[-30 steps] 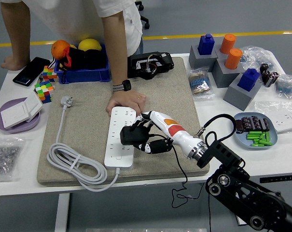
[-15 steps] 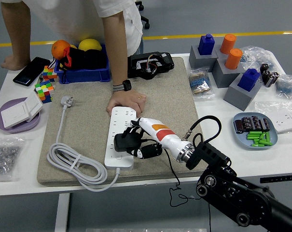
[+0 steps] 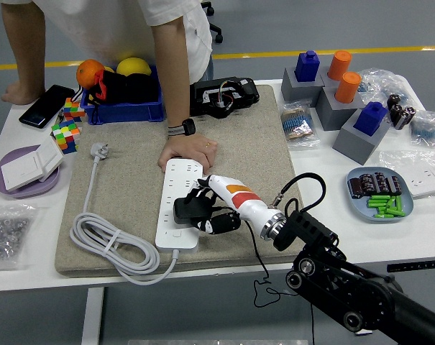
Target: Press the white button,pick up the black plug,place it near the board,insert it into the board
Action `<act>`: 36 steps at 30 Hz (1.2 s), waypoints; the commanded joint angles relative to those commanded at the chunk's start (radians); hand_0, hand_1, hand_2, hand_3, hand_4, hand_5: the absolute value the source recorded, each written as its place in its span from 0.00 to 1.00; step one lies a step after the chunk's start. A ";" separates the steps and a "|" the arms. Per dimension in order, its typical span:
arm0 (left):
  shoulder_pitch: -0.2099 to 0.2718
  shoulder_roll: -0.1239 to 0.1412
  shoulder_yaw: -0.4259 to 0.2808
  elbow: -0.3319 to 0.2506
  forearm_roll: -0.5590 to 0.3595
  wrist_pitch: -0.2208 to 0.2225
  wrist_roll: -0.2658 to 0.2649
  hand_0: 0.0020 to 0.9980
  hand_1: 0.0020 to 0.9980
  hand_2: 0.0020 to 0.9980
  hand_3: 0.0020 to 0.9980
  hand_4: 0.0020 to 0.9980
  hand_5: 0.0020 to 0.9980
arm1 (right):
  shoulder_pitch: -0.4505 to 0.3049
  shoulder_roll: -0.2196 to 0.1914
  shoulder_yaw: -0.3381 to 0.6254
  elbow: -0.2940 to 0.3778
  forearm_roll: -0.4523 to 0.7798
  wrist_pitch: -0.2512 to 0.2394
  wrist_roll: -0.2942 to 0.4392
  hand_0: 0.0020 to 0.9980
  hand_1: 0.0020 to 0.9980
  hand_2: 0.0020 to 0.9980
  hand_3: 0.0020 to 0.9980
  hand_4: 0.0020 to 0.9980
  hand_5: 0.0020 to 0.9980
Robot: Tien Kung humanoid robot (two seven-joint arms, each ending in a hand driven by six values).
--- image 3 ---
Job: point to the person's left hand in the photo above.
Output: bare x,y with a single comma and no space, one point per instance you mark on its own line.
188,147

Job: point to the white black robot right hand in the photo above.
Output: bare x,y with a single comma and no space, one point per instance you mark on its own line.
246,205

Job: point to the person's right hand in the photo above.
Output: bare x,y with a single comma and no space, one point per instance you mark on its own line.
21,95

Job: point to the white power strip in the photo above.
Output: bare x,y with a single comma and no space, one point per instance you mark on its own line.
174,179

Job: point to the black plug adapter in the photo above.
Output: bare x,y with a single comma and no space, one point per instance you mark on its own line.
185,212

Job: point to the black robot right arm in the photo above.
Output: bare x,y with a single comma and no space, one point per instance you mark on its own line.
310,230

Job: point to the black wristwatch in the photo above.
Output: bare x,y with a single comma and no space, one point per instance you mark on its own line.
188,126

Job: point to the black smartphone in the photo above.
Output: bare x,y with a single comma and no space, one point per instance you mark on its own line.
44,106

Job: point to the grey-brown mat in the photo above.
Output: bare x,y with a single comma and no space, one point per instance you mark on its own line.
238,143

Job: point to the colourful puzzle cube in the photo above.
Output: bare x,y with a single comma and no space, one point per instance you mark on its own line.
66,136
73,109

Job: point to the blue plastic bin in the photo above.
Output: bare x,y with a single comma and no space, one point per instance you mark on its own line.
131,111

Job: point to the orange fruit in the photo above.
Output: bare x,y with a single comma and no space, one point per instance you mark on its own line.
87,73

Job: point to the black pouch with red trim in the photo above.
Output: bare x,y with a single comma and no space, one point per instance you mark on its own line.
131,90

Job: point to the purple plate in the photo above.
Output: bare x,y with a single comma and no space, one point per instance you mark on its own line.
30,190

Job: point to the yellow lemon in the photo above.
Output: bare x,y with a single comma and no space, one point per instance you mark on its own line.
132,66

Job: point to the dark brown capacitor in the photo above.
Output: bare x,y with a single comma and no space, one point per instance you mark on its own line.
355,187
381,182
395,185
368,184

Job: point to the blue-grey plate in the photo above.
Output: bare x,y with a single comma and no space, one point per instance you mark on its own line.
357,205

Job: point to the person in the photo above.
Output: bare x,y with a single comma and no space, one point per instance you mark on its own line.
113,28

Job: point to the black office chair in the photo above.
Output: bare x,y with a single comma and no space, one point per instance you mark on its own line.
219,36

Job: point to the grey socket block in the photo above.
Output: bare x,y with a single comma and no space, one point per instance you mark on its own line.
353,143
332,115
296,91
326,81

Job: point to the pile of green cylinders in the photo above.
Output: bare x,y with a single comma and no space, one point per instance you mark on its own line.
384,206

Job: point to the clear bag of metal nuts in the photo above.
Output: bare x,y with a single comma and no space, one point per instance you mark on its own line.
6,233

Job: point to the blue square peg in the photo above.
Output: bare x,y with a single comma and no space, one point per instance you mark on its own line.
370,120
307,68

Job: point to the clear plastic bag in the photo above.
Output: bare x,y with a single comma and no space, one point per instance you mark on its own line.
393,160

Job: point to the orange cylinder peg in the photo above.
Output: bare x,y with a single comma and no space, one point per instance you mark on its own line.
348,88
339,64

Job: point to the black table control panel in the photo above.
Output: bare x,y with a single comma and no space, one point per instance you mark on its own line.
411,266

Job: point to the black capacitor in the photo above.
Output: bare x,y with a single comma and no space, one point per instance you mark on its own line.
397,114
393,100
408,115

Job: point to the crumpled clear component bag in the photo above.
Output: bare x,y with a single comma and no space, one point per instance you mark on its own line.
379,82

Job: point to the white table leg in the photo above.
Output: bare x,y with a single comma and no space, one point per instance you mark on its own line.
93,316

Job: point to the clear bag of blue resistors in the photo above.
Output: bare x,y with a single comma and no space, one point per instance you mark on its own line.
427,129

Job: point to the white wall switch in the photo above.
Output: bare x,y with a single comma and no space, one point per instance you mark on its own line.
23,172

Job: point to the white wall socket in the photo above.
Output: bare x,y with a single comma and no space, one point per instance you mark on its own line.
425,181

